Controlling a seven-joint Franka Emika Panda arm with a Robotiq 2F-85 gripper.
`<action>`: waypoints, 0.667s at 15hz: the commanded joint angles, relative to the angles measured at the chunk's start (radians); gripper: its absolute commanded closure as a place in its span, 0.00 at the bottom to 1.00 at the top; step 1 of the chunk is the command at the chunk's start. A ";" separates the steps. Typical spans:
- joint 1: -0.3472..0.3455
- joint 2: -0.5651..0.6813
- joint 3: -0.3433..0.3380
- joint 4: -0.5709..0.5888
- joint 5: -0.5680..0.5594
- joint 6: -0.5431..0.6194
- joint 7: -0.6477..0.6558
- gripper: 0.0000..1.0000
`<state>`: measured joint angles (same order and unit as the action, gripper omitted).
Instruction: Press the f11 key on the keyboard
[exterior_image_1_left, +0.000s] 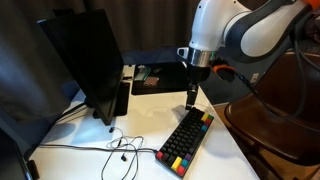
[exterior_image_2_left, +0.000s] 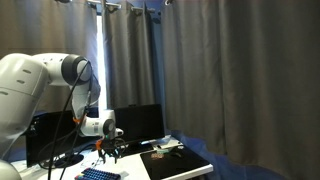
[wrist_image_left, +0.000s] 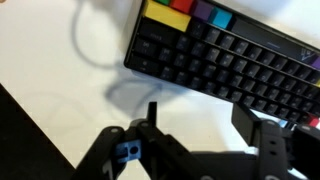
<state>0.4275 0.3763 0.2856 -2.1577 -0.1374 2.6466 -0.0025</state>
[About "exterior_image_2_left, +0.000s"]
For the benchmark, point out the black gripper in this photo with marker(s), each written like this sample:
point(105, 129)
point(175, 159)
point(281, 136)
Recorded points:
point(111, 144)

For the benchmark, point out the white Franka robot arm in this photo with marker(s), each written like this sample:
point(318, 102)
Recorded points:
point(20, 86)

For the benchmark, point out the blue mechanical keyboard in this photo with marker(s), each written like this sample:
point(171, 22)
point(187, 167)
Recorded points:
point(98, 175)

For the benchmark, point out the colourful sticker patch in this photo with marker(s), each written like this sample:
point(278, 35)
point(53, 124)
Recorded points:
point(157, 155)

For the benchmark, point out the black monitor with square foot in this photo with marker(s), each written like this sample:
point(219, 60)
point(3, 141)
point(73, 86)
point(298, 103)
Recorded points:
point(143, 121)

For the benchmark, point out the small teal object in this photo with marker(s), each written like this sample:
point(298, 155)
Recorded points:
point(163, 151)

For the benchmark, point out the black desk mat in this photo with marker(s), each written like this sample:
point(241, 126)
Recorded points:
point(175, 165)

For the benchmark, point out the black monitor with round foot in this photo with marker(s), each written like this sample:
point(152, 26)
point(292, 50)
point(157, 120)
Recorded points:
point(43, 140)

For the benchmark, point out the grey curtain beside window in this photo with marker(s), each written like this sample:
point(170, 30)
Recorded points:
point(43, 26)

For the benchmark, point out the wide grey curtain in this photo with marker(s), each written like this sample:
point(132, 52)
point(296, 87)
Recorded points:
point(243, 76)

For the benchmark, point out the black camera on stand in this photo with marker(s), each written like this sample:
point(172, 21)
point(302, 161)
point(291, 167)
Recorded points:
point(33, 125)

